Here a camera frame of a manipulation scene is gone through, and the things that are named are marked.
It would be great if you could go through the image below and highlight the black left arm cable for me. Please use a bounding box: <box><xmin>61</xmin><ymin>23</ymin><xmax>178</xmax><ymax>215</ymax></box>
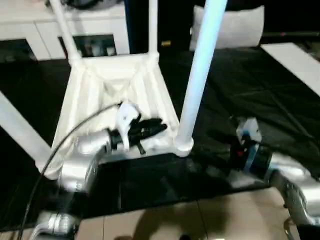
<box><xmin>17</xmin><ymin>101</ymin><xmax>125</xmax><ymax>240</ymax></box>

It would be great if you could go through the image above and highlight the white plastic table top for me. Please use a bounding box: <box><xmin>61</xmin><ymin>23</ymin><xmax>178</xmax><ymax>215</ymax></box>
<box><xmin>36</xmin><ymin>52</ymin><xmax>195</xmax><ymax>181</ymax></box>

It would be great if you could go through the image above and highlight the white flat sheet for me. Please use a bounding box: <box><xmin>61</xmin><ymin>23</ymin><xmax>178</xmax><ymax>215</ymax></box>
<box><xmin>259</xmin><ymin>42</ymin><xmax>320</xmax><ymax>97</ymax></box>

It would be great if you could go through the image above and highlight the white plastic table leg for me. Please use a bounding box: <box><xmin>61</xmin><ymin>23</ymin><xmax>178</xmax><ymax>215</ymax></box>
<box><xmin>0</xmin><ymin>91</ymin><xmax>55</xmax><ymax>173</ymax></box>
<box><xmin>174</xmin><ymin>0</ymin><xmax>229</xmax><ymax>151</ymax></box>
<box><xmin>147</xmin><ymin>0</ymin><xmax>161</xmax><ymax>61</ymax></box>
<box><xmin>48</xmin><ymin>0</ymin><xmax>83</xmax><ymax>66</ymax></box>

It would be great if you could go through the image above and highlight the black tall furniture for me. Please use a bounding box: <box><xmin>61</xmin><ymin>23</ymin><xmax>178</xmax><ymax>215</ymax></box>
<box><xmin>124</xmin><ymin>0</ymin><xmax>320</xmax><ymax>51</ymax></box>

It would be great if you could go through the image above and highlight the white glass-door cabinet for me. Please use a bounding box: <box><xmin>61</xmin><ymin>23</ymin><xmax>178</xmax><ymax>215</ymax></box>
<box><xmin>0</xmin><ymin>0</ymin><xmax>131</xmax><ymax>61</ymax></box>

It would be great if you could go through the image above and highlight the grey printed cushion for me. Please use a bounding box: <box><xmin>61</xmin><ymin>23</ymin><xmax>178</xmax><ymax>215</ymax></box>
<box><xmin>189</xmin><ymin>4</ymin><xmax>265</xmax><ymax>51</ymax></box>

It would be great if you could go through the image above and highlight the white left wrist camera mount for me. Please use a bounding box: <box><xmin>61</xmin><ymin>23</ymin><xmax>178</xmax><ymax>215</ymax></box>
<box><xmin>116</xmin><ymin>99</ymin><xmax>142</xmax><ymax>151</ymax></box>

